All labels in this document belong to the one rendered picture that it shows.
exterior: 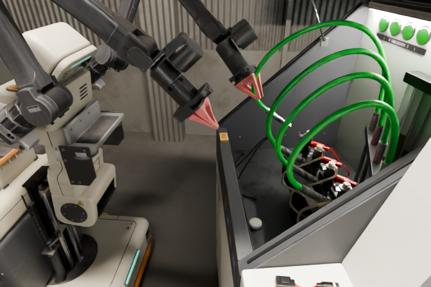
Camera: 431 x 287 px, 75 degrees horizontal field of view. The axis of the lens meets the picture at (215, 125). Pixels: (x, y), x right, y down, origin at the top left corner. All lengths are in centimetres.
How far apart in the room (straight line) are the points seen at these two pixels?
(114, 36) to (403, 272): 68
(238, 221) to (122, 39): 53
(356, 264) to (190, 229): 146
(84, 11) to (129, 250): 124
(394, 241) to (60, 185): 101
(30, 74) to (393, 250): 83
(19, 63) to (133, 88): 218
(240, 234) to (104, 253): 101
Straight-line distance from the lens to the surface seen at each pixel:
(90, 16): 66
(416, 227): 58
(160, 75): 64
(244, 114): 117
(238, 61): 86
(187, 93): 64
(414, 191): 58
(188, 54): 61
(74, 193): 116
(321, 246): 67
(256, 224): 93
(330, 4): 264
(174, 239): 198
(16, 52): 78
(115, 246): 166
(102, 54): 114
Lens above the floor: 154
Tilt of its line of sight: 29 degrees down
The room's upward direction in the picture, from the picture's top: straight up
